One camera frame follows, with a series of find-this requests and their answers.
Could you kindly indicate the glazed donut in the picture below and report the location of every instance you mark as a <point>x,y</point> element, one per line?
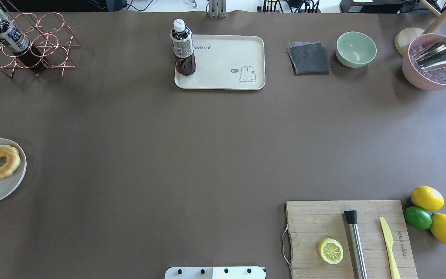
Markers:
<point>9,160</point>

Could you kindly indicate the cream rabbit tray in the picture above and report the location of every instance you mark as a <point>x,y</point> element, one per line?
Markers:
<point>226,62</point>

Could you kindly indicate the dark drink bottle on tray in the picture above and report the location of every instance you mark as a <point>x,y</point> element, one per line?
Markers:
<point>183,48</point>

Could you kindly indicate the grey folded cloth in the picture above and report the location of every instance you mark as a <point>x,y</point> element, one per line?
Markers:
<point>309,57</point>

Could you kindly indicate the steel muddler black tip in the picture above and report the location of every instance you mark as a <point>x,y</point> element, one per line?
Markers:
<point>355,244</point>

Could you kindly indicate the half lemon slice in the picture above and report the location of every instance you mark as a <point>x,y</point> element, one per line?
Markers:
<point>331,251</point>

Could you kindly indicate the green bowl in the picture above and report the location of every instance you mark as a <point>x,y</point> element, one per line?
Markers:
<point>355,49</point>

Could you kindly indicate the pink ice bowl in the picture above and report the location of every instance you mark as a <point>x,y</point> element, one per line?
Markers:
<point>412,72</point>

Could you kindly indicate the wooden mug tree stand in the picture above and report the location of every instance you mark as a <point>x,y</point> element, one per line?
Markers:
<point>407,35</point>

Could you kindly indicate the green lime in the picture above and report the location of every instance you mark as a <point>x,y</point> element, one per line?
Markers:
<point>417,217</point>

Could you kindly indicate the whole yellow lemon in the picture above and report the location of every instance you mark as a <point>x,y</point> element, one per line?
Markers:
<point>427,198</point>

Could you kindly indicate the yellow plastic knife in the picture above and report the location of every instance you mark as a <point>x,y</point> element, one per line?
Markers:
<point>389,241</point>

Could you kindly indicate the clear ice cubes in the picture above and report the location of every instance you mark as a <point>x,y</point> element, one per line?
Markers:
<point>438,74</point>

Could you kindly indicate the steel ice scoop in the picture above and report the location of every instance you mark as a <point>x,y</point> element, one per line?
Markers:
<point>433,58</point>

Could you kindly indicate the aluminium frame post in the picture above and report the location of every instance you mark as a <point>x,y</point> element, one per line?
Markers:
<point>217,9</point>

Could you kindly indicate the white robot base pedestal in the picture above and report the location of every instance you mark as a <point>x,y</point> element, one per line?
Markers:
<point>224,272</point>

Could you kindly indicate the copper wire bottle rack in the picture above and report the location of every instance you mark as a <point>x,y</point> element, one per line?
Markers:
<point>48,32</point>

